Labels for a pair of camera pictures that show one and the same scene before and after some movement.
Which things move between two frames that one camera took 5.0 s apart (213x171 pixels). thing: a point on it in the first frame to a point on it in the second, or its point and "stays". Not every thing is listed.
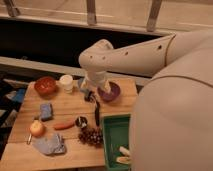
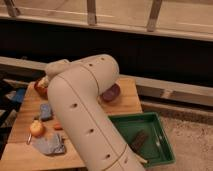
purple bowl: (113, 95) stays
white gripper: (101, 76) to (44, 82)
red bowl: (46, 86) stays
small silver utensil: (28, 141) stays
